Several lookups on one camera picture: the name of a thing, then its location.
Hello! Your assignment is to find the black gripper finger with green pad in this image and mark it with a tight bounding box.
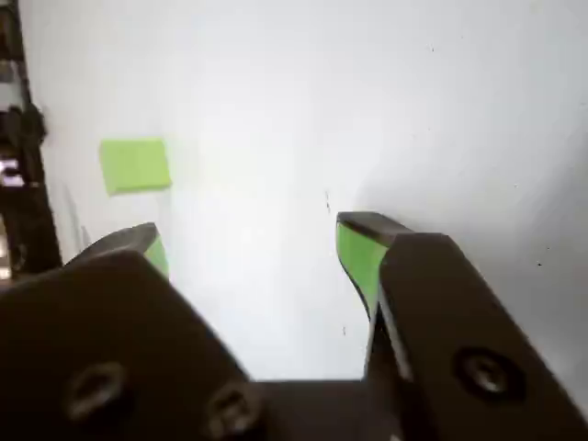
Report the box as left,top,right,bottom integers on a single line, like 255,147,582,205
0,222,277,441
336,210,588,441

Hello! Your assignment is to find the black furniture panel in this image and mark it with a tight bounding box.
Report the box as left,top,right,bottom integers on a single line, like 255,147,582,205
0,0,63,279

